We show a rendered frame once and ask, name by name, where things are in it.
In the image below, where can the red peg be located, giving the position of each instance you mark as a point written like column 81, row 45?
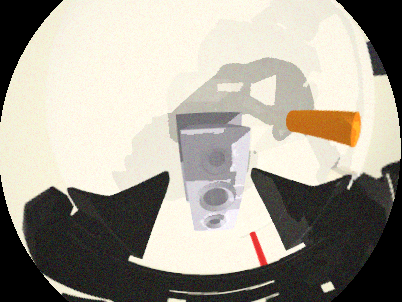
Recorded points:
column 256, row 244

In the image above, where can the orange cylinder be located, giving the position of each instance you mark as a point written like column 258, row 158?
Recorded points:
column 337, row 126

